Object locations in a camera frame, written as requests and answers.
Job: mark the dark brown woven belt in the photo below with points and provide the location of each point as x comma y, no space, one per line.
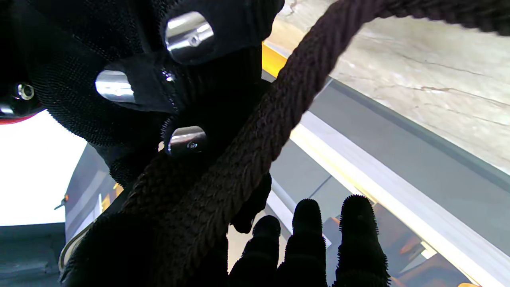
279,107

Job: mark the light wooden counter shelf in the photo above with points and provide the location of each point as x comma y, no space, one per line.
398,199

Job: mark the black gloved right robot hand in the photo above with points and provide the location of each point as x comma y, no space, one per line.
79,40

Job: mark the large brown ribbed planter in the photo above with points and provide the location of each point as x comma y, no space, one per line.
398,239

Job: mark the thin black tripod stand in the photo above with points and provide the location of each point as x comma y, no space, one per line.
60,203

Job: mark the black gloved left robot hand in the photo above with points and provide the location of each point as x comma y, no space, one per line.
358,247

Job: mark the small brown ribbed planter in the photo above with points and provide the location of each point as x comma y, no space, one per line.
434,275

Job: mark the orange fruit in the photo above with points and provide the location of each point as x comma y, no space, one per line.
469,284

